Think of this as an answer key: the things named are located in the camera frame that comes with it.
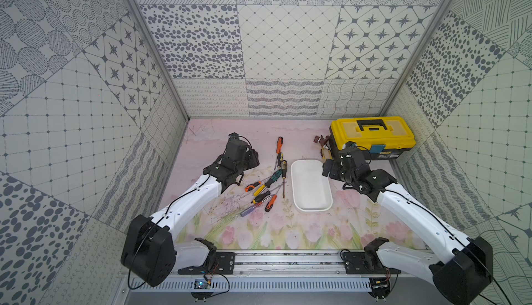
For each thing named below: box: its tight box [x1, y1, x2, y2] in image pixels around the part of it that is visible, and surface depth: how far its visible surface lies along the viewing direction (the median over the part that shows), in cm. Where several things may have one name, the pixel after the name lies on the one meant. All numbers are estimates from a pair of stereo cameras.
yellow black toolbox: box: [329, 116, 417, 161], surface depth 95 cm
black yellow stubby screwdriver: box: [250, 190, 271, 205], surface depth 92 cm
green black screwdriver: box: [265, 169, 283, 188], surface depth 97 cm
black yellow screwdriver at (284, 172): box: [281, 160, 288, 199], surface depth 100 cm
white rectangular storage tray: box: [290, 159, 334, 213], surface depth 92 cm
